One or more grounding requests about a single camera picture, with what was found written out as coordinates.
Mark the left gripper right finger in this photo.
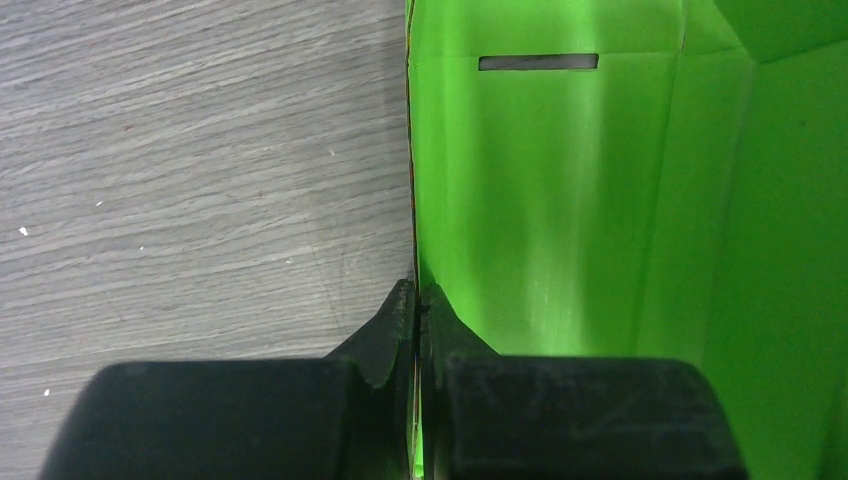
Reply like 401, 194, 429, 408
419, 289, 749, 479

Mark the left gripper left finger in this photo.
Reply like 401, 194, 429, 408
41, 280, 415, 479

